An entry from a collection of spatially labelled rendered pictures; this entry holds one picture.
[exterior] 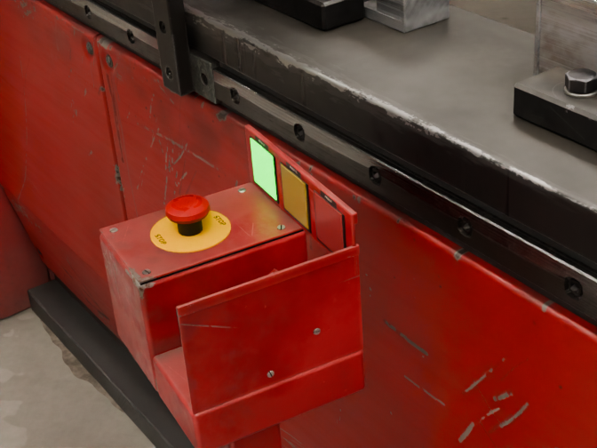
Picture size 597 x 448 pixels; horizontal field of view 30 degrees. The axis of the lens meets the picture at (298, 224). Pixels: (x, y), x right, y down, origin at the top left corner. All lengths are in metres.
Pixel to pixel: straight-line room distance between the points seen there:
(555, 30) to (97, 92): 0.77
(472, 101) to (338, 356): 0.25
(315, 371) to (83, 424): 1.14
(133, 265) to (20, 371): 1.26
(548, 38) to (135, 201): 0.76
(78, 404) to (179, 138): 0.84
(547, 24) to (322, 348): 0.33
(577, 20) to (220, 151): 0.49
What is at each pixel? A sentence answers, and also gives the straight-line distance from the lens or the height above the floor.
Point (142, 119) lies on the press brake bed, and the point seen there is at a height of 0.68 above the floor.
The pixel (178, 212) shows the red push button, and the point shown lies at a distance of 0.97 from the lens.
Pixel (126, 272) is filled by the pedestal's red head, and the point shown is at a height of 0.77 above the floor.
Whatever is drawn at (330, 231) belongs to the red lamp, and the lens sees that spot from 0.92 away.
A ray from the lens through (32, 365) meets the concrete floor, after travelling 2.21.
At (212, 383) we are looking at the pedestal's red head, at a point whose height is 0.73.
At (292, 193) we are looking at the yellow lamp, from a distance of 0.97.
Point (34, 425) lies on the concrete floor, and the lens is 2.07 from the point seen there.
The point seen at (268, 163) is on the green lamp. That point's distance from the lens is 1.00.
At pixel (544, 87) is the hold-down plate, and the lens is 0.93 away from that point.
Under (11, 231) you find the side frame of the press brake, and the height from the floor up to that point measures 0.19.
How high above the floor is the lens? 1.29
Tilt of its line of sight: 31 degrees down
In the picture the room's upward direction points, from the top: 5 degrees counter-clockwise
